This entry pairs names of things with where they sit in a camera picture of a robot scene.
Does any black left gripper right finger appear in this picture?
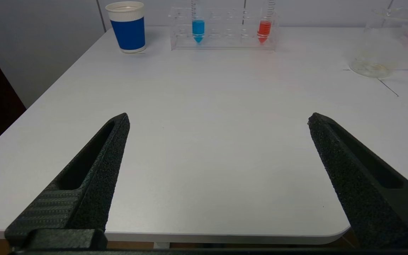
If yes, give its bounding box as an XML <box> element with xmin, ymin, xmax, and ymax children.
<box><xmin>307</xmin><ymin>112</ymin><xmax>408</xmax><ymax>249</ymax></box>

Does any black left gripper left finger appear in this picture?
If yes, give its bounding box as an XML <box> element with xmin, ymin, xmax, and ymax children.
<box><xmin>4</xmin><ymin>113</ymin><xmax>131</xmax><ymax>253</ymax></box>

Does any test tube with red pigment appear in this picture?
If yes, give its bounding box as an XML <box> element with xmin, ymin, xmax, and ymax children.
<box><xmin>257</xmin><ymin>0</ymin><xmax>276</xmax><ymax>45</ymax></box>

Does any clear glass beaker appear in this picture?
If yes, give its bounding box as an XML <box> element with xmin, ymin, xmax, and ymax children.
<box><xmin>349</xmin><ymin>7</ymin><xmax>408</xmax><ymax>79</ymax></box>

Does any test tube with blue pigment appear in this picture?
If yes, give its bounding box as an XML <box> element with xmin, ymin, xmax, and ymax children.
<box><xmin>191</xmin><ymin>0</ymin><xmax>206</xmax><ymax>44</ymax></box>

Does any blue and white paper cup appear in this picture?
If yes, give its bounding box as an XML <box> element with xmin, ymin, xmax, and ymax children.
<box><xmin>105</xmin><ymin>1</ymin><xmax>146</xmax><ymax>54</ymax></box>

